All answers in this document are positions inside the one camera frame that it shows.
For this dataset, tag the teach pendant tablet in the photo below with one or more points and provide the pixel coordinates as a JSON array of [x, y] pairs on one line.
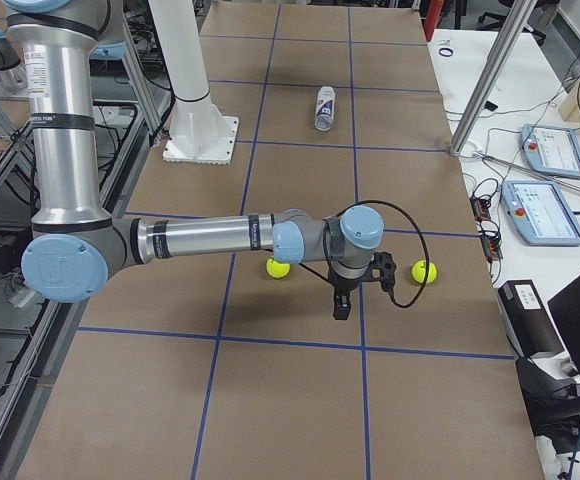
[[551, 150], [540, 214]]

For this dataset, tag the orange black electronics module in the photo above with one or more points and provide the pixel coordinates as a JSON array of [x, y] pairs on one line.
[[488, 230]]

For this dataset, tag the aluminium frame post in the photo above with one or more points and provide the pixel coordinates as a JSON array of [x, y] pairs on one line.
[[496, 59]]

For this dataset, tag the white camera pedestal column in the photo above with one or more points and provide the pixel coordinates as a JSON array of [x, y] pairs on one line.
[[198, 132]]

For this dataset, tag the yellow tennis ball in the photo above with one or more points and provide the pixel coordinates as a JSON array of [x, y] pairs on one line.
[[424, 272], [277, 270]]

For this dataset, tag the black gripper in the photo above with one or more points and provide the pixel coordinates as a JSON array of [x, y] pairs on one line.
[[343, 286]]

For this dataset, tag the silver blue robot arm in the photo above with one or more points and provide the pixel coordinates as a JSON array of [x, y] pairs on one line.
[[77, 245]]

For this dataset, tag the black box with label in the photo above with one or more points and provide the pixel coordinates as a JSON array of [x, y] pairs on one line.
[[527, 321]]

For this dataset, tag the near teach pendant tablet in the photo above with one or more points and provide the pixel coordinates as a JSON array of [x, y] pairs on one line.
[[540, 214]]

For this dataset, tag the far teach pendant tablet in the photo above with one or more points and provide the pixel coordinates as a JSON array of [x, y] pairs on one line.
[[551, 150]]

